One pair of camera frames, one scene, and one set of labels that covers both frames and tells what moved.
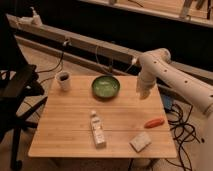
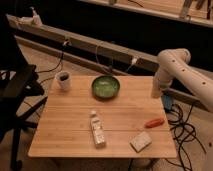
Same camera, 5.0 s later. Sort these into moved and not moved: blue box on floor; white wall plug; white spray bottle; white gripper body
Moved: white gripper body
Not moved: white wall plug; white spray bottle; blue box on floor
